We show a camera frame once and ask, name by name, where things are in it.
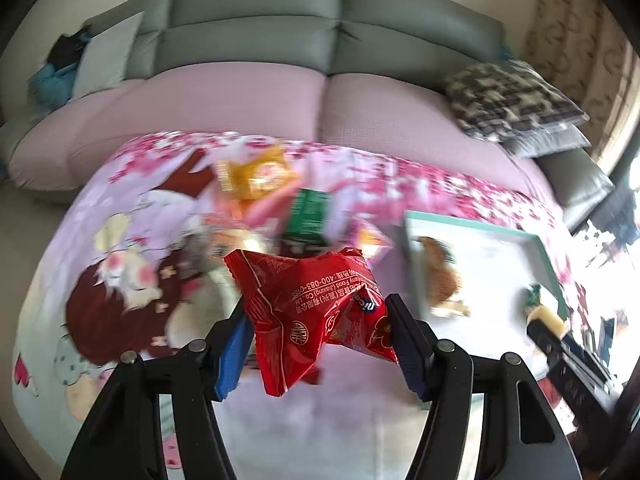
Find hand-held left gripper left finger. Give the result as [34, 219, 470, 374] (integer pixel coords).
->
[60, 297, 256, 480]

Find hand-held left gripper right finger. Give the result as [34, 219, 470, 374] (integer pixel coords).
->
[384, 293, 583, 480]

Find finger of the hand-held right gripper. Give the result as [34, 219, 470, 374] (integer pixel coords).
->
[526, 319, 568, 368]

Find yellow green snack packet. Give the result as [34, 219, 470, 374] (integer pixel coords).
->
[524, 283, 571, 335]

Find white tray with teal rim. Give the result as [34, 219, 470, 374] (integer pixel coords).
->
[402, 210, 571, 381]

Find brown snack packet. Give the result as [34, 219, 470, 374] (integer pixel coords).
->
[415, 235, 472, 318]

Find red snack packet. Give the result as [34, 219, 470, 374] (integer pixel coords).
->
[223, 246, 398, 397]

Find printed blanket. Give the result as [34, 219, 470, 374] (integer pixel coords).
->
[12, 130, 591, 480]

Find pink orange snack packet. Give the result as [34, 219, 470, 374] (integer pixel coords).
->
[347, 220, 393, 263]

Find dark blurred furniture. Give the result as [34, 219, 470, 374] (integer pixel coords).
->
[590, 160, 640, 243]

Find orange yellow snack packet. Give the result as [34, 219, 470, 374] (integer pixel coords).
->
[215, 142, 301, 203]

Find grey striped pillow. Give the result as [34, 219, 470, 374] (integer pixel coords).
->
[502, 124, 592, 158]

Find black white checkered pillow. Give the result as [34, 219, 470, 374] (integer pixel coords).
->
[444, 60, 590, 142]

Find pink sofa cover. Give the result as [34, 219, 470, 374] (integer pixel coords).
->
[7, 60, 561, 206]

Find beige patterned curtain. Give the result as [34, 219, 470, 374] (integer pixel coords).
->
[522, 0, 633, 171]

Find light grey pillow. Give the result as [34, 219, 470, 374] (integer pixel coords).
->
[72, 11, 146, 100]

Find teal cloth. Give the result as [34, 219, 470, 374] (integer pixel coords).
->
[29, 62, 81, 111]

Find grey sofa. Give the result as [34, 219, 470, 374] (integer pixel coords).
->
[0, 0, 616, 231]

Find black cloth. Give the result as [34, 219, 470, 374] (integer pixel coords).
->
[47, 27, 93, 71]

